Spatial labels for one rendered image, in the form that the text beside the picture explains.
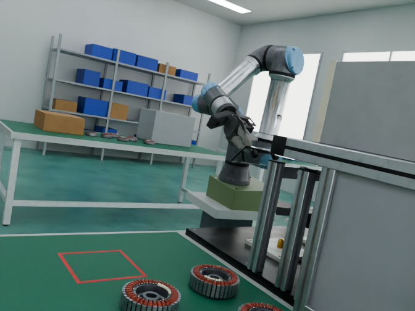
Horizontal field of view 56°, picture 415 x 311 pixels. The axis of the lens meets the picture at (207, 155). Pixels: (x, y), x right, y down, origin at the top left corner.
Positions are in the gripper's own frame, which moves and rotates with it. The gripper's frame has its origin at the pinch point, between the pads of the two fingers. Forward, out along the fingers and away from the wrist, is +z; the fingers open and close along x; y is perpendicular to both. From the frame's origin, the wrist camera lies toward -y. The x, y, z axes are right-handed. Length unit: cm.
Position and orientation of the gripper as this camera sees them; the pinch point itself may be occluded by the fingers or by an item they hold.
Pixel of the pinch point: (247, 147)
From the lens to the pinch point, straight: 125.0
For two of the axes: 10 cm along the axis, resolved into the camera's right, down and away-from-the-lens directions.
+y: 8.1, 0.9, 5.8
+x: -4.4, 7.5, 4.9
